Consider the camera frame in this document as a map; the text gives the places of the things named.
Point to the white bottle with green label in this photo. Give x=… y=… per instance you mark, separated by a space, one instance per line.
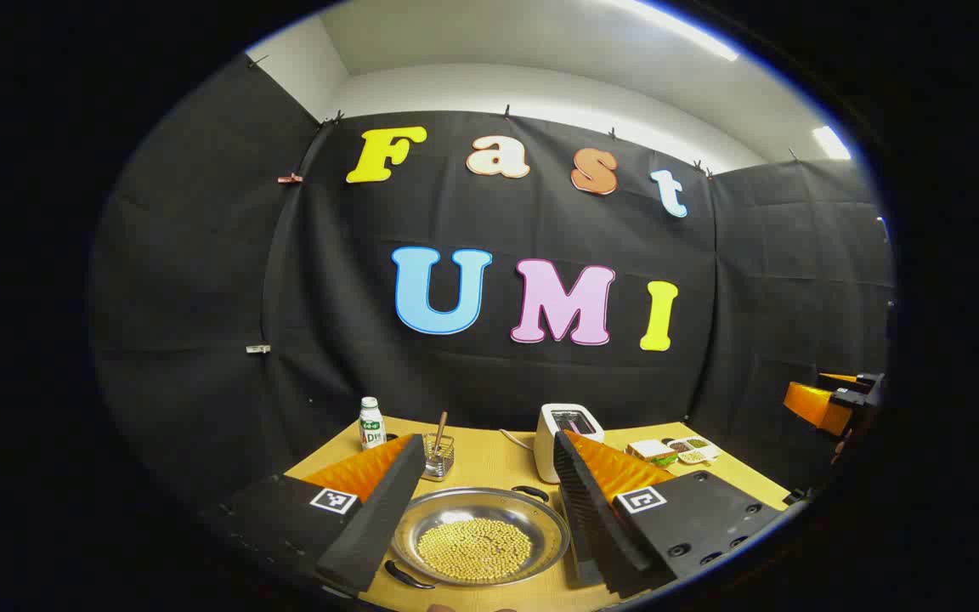
x=371 y=425

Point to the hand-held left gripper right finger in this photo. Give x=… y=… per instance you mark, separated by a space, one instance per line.
x=591 y=510

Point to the white toaster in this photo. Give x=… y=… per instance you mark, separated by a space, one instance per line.
x=547 y=442

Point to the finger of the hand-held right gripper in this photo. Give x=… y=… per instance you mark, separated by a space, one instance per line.
x=812 y=404

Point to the red clip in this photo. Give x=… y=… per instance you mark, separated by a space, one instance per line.
x=290 y=178

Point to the white divided dish of beans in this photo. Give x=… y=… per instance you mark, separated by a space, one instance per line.
x=695 y=449

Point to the sandwich with lettuce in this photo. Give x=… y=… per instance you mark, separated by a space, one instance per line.
x=649 y=449

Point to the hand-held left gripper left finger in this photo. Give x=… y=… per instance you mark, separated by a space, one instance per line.
x=379 y=520

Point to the pile of soybeans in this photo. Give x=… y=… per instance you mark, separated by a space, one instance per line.
x=474 y=551

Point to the black backdrop cloth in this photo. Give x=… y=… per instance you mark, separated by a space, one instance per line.
x=328 y=297

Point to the silver metal clip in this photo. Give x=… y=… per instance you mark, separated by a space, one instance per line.
x=258 y=348

